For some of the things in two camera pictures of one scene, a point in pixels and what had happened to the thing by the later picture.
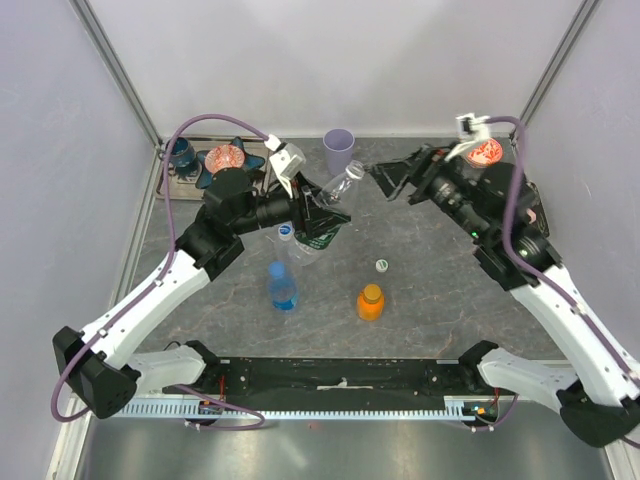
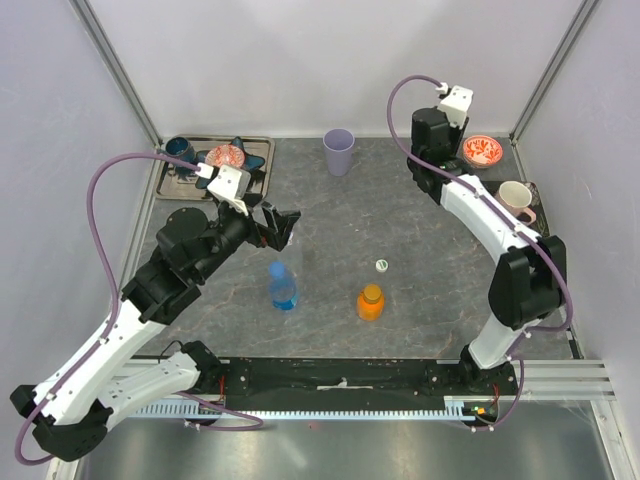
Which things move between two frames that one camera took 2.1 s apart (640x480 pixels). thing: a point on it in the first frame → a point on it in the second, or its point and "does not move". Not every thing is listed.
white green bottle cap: [381, 265] does not move
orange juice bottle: [370, 304] does not move
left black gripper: [319, 220] → [281, 224]
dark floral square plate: [534, 197] does not move
